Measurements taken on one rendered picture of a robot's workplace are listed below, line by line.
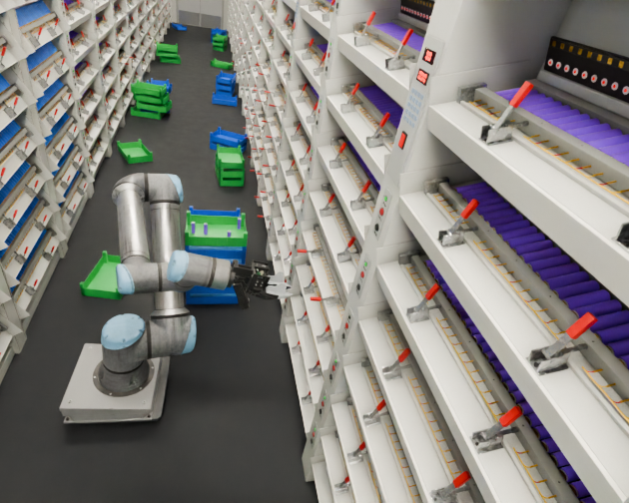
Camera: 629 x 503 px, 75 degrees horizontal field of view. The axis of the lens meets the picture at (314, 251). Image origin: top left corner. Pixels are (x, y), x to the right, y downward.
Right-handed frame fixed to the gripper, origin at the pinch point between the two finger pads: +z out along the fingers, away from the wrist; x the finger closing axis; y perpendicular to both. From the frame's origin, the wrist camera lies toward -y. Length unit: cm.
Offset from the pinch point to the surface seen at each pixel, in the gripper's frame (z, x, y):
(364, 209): 9.8, -1.6, 36.2
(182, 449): -15, -8, -82
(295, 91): 8, 113, 35
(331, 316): 15.7, -6.1, -2.0
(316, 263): 16.0, 21.6, -1.7
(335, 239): 12.7, 10.9, 17.1
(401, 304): 7, -39, 35
